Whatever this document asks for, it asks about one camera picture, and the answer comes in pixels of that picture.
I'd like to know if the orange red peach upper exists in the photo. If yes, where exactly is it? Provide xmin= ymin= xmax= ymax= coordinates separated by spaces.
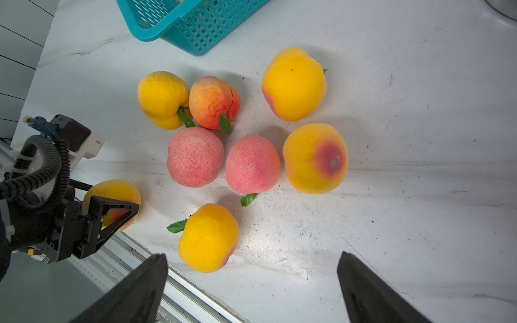
xmin=188 ymin=76 xmax=241 ymax=135

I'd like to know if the yellow peach top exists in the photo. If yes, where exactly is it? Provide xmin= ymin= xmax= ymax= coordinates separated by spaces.
xmin=262 ymin=48 xmax=327 ymax=122

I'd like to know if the pink peach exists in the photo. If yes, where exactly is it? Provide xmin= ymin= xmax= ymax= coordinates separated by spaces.
xmin=225 ymin=134 xmax=281 ymax=207
xmin=167 ymin=127 xmax=224 ymax=188

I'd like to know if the pink peach left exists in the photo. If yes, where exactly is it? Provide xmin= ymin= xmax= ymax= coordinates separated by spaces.
xmin=167 ymin=127 xmax=224 ymax=188

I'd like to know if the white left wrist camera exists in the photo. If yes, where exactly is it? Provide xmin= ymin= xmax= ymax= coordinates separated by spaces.
xmin=22 ymin=114 xmax=105 ymax=171

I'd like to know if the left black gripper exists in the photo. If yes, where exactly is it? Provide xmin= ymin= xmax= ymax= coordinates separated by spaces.
xmin=0 ymin=177 xmax=141 ymax=263

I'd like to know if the yellow peach red spot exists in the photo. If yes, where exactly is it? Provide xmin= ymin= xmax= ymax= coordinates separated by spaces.
xmin=283 ymin=123 xmax=349 ymax=195

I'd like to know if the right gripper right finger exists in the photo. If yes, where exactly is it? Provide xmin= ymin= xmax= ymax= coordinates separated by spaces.
xmin=337 ymin=252 xmax=430 ymax=323

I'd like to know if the pink peach right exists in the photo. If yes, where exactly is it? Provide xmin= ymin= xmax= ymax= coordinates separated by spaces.
xmin=225 ymin=134 xmax=281 ymax=207

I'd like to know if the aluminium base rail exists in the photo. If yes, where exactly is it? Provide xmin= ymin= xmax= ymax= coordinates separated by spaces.
xmin=68 ymin=233 xmax=246 ymax=322

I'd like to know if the teal plastic basket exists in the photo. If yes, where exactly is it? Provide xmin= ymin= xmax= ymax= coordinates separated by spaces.
xmin=117 ymin=0 xmax=268 ymax=57

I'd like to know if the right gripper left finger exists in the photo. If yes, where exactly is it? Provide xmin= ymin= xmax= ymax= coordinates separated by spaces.
xmin=72 ymin=254 xmax=168 ymax=322

